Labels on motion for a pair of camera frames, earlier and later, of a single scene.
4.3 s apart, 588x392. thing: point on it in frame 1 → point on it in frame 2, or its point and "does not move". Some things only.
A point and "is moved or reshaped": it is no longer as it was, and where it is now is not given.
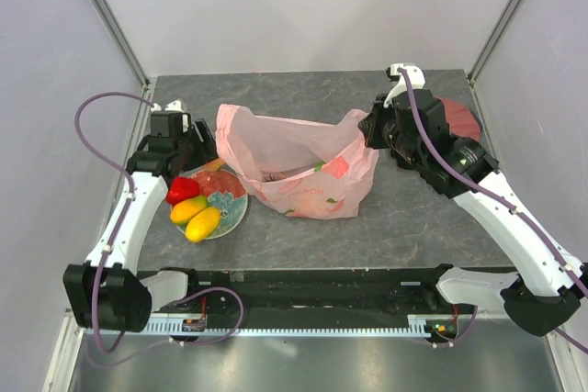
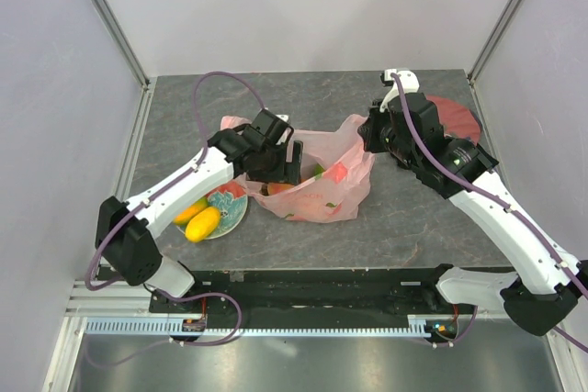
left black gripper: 207,150 → 286,172
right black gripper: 371,124 does not move
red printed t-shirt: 461,122 does not move
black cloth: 467,158 does not move
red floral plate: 224,190 does not move
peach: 214,165 is moved or reshaped
